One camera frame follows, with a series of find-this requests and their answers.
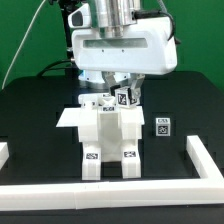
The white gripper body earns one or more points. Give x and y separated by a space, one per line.
145 47

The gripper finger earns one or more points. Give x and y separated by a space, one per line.
137 81
109 78

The white tagged cube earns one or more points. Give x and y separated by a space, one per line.
124 97
163 126

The white chair back frame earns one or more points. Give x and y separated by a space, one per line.
106 102

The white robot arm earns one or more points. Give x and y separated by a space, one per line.
117 36

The white L-shaped border fence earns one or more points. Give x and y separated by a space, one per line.
207 188

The white part at left edge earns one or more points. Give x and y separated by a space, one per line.
4 153

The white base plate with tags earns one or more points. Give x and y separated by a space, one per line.
71 117

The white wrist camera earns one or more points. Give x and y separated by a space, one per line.
80 18

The black camera stand pole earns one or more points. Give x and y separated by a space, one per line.
66 8

